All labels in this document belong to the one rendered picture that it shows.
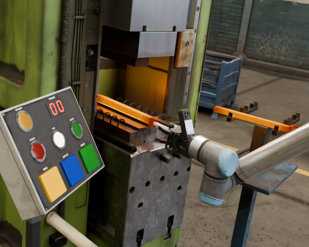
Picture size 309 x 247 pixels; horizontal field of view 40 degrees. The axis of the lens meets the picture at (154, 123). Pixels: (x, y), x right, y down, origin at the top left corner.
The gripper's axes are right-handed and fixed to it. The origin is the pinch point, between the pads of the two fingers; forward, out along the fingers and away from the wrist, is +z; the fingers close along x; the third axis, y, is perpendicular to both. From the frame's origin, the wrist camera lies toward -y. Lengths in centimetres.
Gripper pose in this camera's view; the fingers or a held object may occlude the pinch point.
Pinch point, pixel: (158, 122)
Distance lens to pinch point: 166.8
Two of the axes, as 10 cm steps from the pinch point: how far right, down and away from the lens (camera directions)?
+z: -7.0, -3.5, 6.3
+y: -1.5, 9.3, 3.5
